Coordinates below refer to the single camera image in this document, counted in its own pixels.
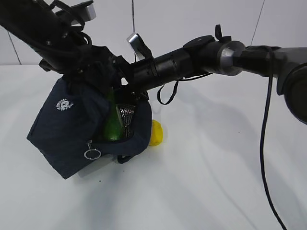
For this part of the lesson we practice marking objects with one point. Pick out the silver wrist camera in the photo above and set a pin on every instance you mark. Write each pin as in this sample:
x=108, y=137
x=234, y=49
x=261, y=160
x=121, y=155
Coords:
x=140, y=49
x=84, y=9

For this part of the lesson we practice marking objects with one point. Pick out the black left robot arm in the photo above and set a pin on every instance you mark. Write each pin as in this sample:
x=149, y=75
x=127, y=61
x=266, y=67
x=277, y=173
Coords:
x=55, y=32

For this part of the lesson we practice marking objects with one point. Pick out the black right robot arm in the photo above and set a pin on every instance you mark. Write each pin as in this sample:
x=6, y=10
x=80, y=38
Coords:
x=219, y=54

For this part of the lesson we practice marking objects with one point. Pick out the green cucumber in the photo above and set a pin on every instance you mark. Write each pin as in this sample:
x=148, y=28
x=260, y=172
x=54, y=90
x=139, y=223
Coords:
x=113, y=129

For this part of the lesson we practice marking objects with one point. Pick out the yellow lemon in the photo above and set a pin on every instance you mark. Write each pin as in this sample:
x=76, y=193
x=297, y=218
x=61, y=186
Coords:
x=157, y=134

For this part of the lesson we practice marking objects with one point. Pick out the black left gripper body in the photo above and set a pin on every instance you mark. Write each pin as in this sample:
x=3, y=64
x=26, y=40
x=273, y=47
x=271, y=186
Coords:
x=95, y=70

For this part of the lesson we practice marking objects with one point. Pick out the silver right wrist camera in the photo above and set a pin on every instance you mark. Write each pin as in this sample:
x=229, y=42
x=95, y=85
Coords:
x=140, y=49

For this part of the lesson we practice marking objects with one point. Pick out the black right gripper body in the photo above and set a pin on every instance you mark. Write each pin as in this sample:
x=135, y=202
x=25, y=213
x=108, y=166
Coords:
x=124, y=83

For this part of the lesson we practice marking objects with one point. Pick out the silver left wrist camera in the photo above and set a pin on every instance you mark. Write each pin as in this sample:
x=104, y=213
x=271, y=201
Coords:
x=84, y=9

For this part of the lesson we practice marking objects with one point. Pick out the dark blue lunch bag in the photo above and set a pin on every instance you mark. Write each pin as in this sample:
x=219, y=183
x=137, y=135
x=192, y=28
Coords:
x=68, y=125

